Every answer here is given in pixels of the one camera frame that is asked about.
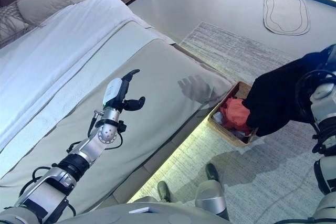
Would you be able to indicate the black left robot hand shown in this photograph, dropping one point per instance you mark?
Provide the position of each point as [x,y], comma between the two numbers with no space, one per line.
[115,93]

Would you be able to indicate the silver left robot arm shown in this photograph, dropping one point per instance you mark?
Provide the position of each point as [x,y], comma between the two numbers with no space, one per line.
[86,150]

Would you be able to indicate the plain beige pillow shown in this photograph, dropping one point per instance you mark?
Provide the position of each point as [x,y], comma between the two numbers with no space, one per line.
[50,1]

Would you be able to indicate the wicker laundry basket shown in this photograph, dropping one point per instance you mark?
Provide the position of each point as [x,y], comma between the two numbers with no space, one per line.
[231,87]

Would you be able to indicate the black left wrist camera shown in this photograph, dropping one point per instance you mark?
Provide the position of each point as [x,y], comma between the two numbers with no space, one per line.
[121,126]

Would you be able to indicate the white garment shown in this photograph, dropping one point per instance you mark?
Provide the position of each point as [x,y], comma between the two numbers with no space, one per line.
[217,118]

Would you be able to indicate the woven fringed pillow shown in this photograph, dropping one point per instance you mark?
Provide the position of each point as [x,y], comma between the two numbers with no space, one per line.
[11,24]

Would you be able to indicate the cream oval rug dark outline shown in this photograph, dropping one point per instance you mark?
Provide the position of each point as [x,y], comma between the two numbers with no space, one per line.
[286,14]

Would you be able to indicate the grey striped rug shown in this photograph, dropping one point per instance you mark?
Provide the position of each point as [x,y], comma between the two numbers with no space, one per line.
[236,51]

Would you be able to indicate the black garment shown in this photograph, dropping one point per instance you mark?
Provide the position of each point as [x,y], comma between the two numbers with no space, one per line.
[275,95]

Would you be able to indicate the red garment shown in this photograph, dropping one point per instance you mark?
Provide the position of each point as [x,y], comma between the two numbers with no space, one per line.
[233,113]

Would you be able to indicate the white duvet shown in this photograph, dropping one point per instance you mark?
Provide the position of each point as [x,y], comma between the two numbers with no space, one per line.
[52,51]

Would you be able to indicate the silver right robot leg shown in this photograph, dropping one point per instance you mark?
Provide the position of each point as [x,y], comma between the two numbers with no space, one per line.
[210,197]

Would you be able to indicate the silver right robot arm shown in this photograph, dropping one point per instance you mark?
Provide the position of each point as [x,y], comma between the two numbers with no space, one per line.
[325,103]

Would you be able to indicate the silver left robot leg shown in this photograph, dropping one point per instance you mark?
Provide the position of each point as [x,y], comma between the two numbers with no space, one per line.
[165,191]

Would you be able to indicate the beige upholstered bed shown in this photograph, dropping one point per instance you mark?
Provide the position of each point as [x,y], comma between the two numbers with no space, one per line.
[157,72]

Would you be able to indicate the silver robot leg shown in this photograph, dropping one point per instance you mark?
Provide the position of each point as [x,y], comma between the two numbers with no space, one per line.
[165,191]
[210,197]

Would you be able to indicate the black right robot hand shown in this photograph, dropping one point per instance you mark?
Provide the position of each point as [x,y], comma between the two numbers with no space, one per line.
[328,56]

